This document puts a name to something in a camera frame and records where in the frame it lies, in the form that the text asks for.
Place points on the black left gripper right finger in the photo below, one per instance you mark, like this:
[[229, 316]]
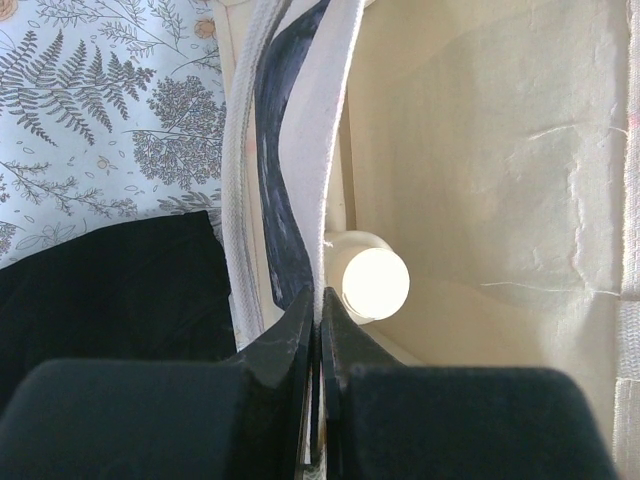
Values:
[[387, 420]]

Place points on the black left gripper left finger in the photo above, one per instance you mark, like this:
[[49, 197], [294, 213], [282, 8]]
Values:
[[248, 417]]

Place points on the cream cylindrical bottle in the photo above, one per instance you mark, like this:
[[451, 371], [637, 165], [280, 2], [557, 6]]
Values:
[[370, 279]]

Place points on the beige canvas tote bag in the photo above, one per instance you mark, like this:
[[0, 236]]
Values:
[[492, 145]]

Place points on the black folded cloth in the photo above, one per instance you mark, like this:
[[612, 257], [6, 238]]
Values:
[[152, 290]]

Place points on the floral pattern table cloth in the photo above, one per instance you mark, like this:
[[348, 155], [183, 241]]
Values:
[[111, 111]]

